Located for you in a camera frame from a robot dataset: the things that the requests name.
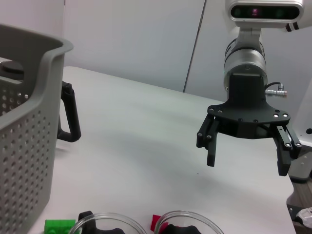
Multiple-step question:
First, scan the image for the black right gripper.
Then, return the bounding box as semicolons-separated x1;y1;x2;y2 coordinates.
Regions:
196;73;303;177

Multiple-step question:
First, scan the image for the glass teacup black holder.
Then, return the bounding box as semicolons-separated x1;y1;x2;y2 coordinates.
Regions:
156;210;225;234
70;211;147;234

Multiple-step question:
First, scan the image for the gray perforated storage bin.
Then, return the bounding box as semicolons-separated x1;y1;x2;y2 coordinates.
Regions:
0;23;74;234

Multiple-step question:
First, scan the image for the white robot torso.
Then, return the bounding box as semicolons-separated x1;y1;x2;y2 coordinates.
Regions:
289;31;312;182

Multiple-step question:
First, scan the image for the white crumpled object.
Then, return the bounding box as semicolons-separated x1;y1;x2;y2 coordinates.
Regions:
294;207;312;225

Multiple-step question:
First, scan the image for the long red toy piece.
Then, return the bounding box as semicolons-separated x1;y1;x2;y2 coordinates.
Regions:
149;214;169;232

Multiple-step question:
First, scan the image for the green toy brick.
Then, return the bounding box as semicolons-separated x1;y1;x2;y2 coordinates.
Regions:
44;218;76;234

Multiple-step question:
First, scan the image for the metal right arm cable plug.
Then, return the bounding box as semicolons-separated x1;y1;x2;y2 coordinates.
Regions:
264;82;289;98

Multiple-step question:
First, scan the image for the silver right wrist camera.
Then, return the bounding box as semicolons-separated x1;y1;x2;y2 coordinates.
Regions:
224;0;306;47

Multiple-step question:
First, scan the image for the glass kettle with black handle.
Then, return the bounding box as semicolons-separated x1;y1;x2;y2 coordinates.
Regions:
56;79;82;144

